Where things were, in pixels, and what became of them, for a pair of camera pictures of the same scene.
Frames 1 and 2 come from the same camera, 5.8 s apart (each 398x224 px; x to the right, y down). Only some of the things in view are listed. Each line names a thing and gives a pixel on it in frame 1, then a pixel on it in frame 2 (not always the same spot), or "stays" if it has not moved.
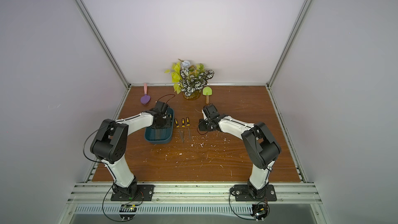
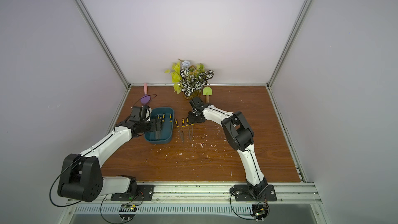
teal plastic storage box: (161, 136) stays
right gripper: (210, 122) → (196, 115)
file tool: (183, 125) stays
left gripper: (169, 118) → (154, 126)
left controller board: (127, 212) stays
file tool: (188, 125) stays
